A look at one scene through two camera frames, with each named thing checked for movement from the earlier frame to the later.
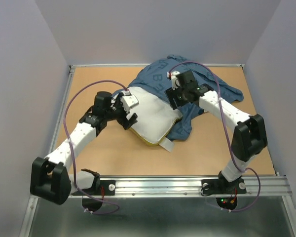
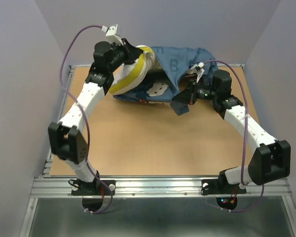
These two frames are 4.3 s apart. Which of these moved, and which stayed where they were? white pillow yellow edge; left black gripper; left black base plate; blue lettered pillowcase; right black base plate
Moved: left black gripper; white pillow yellow edge; blue lettered pillowcase
Stayed: right black base plate; left black base plate
